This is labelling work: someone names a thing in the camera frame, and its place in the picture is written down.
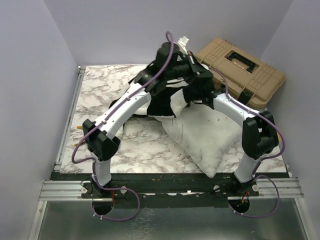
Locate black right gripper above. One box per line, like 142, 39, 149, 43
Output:
166, 82, 203, 108

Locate yellow handled pliers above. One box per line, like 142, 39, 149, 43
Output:
73, 125, 83, 147

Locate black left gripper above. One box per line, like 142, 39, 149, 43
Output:
165, 50, 214, 85

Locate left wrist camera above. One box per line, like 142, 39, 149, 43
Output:
153, 36, 189, 70

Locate aluminium left side rail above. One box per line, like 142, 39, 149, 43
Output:
53, 65, 87, 172

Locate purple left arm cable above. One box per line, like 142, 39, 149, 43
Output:
71, 31, 176, 221

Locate black and white checkered pillowcase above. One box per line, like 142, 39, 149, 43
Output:
109, 63, 216, 121

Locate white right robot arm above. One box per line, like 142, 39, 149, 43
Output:
184, 80, 279, 196

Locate black front mounting rail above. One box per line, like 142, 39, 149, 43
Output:
49, 170, 268, 210

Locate white pillow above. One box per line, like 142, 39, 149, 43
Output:
123, 102, 243, 179

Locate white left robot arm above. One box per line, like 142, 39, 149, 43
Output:
82, 55, 214, 198

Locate tan plastic toolbox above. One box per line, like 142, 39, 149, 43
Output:
195, 37, 286, 110

